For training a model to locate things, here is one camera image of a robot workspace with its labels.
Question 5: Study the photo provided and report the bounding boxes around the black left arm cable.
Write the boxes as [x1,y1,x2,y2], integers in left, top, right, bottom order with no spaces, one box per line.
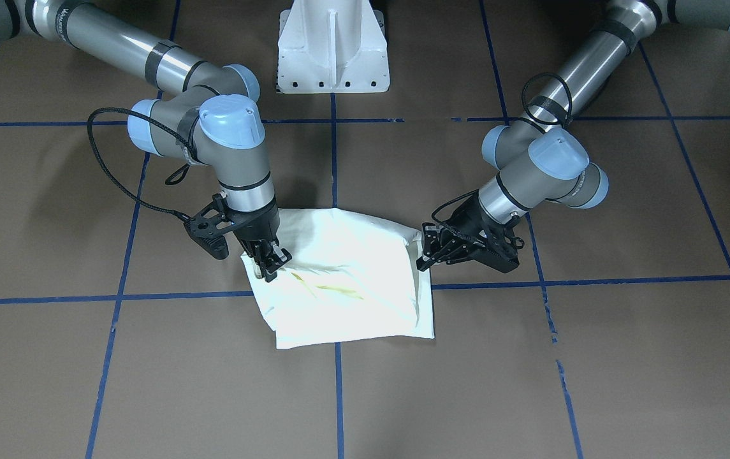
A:
[432,72,574,224]

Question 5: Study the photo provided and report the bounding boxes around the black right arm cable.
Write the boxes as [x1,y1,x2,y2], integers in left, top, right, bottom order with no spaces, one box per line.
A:
[87,107,193,221]

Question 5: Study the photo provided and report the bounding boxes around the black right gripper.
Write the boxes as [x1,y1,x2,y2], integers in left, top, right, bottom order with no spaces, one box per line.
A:
[230,198,293,282]

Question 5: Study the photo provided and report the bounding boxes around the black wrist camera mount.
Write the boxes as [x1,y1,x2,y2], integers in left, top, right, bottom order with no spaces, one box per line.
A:
[467,217,525,273]
[184,192,235,259]

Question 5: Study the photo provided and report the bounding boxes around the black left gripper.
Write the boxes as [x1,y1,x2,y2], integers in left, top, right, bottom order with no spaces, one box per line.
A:
[415,200,518,272]

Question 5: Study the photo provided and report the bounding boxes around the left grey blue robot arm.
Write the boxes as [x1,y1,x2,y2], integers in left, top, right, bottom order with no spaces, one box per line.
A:
[416,1,730,273]

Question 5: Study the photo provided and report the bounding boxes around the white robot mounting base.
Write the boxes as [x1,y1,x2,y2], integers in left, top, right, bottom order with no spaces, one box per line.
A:
[275,1,391,95]

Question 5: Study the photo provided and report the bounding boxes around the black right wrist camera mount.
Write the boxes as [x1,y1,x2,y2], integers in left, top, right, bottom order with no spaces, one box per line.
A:
[184,192,235,259]

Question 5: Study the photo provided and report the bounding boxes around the cream long-sleeve cat shirt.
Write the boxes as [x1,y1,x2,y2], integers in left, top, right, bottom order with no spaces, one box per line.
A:
[240,208,435,349]

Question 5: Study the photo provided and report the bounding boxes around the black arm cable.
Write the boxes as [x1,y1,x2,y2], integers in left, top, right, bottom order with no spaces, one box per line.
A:
[87,107,193,221]
[432,72,574,224]

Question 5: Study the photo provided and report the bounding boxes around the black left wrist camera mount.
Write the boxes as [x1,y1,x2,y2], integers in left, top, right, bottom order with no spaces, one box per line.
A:
[467,217,525,273]

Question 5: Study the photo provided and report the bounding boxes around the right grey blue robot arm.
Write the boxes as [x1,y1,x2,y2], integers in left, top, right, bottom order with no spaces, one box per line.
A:
[0,1,291,282]

